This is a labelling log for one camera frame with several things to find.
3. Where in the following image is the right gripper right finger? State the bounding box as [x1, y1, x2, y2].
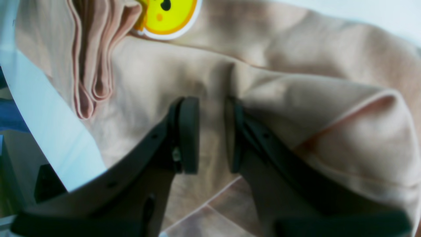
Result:
[225, 98, 411, 237]

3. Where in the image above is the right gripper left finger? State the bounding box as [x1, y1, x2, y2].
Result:
[12, 97, 200, 237]

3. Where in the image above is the peach T-shirt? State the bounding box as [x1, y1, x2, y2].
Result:
[15, 0, 421, 237]

